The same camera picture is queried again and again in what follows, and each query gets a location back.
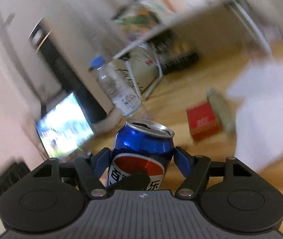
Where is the white paper sheet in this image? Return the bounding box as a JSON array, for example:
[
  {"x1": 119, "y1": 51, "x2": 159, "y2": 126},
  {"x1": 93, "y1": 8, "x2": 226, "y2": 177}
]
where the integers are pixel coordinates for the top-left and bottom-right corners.
[{"x1": 226, "y1": 58, "x2": 283, "y2": 172}]

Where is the clear water bottle blue cap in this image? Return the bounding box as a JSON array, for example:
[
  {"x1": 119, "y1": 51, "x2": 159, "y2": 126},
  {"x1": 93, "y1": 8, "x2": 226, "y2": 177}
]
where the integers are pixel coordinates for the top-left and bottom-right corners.
[{"x1": 90, "y1": 56, "x2": 152, "y2": 120}]

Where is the beige paper bag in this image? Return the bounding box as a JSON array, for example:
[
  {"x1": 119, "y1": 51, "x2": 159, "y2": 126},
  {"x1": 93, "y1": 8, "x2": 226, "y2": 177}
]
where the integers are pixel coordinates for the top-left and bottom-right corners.
[{"x1": 110, "y1": 44, "x2": 163, "y2": 100}]

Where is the white folding table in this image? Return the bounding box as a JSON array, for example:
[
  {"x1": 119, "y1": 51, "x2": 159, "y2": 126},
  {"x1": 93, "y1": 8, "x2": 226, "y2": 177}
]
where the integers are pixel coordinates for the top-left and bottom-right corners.
[{"x1": 111, "y1": 0, "x2": 273, "y2": 100}]

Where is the bag of oranges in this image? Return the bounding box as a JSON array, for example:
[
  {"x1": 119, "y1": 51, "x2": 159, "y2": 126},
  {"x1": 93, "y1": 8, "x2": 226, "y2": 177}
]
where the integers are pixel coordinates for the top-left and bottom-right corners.
[{"x1": 111, "y1": 0, "x2": 165, "y2": 42}]

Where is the blue Pepsi can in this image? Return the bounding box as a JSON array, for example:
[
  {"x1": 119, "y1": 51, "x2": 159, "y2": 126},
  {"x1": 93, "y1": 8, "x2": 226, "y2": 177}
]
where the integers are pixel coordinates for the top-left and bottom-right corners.
[{"x1": 106, "y1": 118, "x2": 174, "y2": 190}]

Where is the silver lighter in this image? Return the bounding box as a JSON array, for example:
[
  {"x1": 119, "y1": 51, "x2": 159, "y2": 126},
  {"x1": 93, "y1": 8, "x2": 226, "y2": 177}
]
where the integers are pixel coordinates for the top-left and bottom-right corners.
[{"x1": 206, "y1": 88, "x2": 236, "y2": 135}]

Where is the black tray under table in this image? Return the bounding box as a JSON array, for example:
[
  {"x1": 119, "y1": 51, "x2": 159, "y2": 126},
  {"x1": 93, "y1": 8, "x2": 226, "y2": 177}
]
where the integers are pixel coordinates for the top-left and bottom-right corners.
[{"x1": 161, "y1": 52, "x2": 199, "y2": 75}]

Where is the red cigarette box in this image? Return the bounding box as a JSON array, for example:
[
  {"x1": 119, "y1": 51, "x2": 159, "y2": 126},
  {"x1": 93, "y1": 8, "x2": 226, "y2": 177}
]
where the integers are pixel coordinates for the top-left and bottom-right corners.
[{"x1": 186, "y1": 101, "x2": 221, "y2": 142}]

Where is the monitor screen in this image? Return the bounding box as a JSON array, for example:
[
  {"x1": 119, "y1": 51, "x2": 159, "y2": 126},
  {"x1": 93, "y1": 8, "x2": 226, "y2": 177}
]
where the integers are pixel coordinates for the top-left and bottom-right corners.
[{"x1": 35, "y1": 92, "x2": 95, "y2": 159}]

